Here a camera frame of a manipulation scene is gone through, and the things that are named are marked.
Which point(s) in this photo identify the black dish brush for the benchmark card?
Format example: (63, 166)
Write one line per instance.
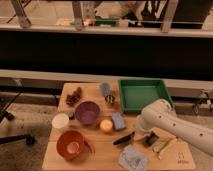
(124, 139)

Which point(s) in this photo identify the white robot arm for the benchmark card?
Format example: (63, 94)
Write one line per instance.
(158, 114)

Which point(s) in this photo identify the green plastic tray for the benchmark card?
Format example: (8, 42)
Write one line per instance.
(136, 94)

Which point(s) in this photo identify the purple bowl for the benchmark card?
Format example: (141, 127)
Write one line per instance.
(87, 112)

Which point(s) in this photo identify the blue sponge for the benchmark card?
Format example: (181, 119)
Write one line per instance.
(118, 121)

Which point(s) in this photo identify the orange fruit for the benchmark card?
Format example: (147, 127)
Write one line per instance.
(106, 126)

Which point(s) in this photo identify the white cup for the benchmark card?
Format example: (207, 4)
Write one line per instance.
(60, 121)

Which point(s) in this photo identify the orange spoon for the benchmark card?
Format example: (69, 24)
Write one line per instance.
(90, 145)

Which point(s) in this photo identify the orange bowl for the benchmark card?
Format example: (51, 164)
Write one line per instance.
(70, 144)

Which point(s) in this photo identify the small black block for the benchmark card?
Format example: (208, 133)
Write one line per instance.
(151, 139)

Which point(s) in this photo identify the cream spatula piece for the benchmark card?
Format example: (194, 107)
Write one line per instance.
(158, 147)

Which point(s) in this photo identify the yellow banana toy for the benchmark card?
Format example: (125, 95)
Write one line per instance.
(168, 145)

